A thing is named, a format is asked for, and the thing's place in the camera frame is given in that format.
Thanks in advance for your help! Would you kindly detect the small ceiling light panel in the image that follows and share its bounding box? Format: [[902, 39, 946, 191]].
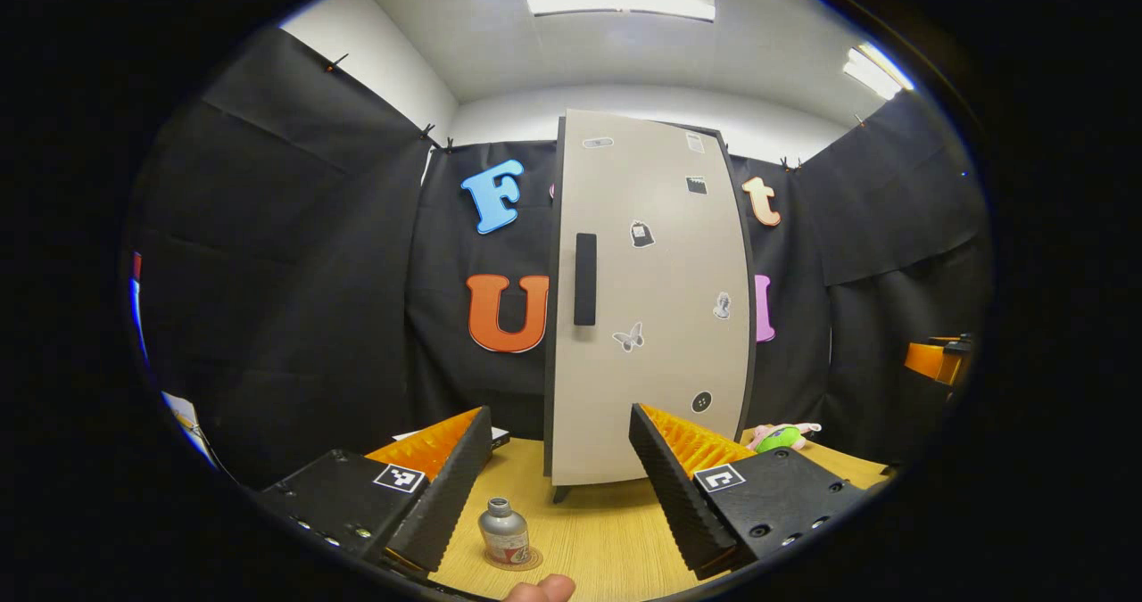
[[842, 43, 916, 102]]

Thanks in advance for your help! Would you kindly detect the black backdrop cloth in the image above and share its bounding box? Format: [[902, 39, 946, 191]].
[[120, 24, 993, 487]]

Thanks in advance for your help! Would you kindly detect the grey bottle with red label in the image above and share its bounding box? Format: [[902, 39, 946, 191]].
[[477, 498, 533, 566]]

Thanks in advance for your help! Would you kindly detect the beige cabinet door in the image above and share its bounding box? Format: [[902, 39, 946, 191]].
[[546, 109, 757, 487]]

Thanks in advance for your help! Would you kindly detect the green and pink plush toy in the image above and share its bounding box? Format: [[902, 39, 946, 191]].
[[746, 422, 823, 453]]

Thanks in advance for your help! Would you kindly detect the black door handle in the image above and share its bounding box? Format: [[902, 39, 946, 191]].
[[574, 233, 598, 327]]

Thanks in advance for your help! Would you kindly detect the round brown coaster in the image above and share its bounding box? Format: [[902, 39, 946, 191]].
[[482, 544, 543, 573]]

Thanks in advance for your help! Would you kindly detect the stack of books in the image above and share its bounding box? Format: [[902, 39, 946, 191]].
[[393, 425, 511, 451]]

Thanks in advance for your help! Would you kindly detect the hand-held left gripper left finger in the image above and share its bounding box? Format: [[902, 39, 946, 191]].
[[254, 406, 494, 576]]

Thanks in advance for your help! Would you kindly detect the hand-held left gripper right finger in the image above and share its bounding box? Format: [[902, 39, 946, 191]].
[[628, 402, 871, 582]]

